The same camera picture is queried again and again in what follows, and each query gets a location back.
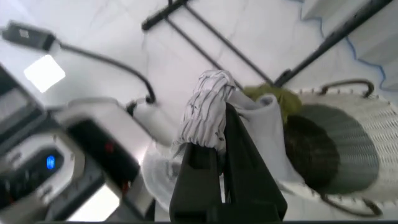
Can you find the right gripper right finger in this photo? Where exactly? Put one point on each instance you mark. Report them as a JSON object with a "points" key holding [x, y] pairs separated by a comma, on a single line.
{"points": [[248, 180]]}

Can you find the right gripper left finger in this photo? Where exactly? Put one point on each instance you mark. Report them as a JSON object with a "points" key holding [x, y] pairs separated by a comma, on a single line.
{"points": [[196, 186]]}

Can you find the pale grey shorts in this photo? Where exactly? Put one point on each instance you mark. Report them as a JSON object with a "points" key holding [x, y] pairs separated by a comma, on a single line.
{"points": [[267, 130]]}

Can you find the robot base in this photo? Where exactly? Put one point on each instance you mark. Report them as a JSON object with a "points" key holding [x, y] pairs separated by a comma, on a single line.
{"points": [[93, 140]]}

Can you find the white laundry basket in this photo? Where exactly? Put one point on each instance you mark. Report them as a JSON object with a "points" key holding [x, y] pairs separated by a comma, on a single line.
{"points": [[382, 130]]}

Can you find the black clothes rack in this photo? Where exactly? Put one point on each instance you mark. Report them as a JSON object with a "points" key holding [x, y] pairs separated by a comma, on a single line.
{"points": [[326, 42]]}

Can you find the green garment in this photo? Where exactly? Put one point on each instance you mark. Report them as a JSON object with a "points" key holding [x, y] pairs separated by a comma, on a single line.
{"points": [[286, 99]]}

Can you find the white curtain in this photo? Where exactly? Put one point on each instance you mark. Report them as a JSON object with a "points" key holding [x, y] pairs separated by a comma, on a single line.
{"points": [[382, 43]]}

